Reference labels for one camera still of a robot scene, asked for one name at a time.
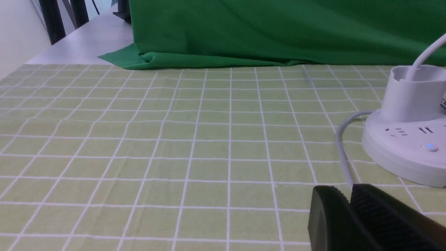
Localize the black chair legs background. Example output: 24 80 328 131
31 0 132 45

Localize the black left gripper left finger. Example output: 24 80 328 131
308 185 384 251

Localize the white desk lamp with sockets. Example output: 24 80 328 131
362 35 446 188

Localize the green checkered tablecloth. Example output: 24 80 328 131
0 64 446 251

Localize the green backdrop cloth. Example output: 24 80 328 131
100 0 446 70

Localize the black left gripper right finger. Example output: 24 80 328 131
350 184 446 251

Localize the white lamp power cable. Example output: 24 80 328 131
335 110 375 190

